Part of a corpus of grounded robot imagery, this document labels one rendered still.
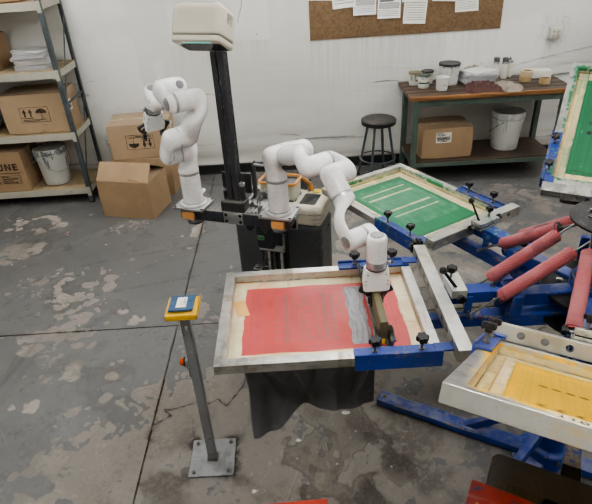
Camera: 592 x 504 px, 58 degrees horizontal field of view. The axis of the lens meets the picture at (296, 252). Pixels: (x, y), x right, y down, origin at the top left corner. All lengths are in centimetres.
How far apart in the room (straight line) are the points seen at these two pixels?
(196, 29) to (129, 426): 205
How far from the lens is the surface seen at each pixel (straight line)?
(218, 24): 214
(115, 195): 523
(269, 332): 203
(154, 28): 563
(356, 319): 207
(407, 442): 292
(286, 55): 555
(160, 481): 288
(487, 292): 214
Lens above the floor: 225
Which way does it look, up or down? 31 degrees down
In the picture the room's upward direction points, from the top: 3 degrees counter-clockwise
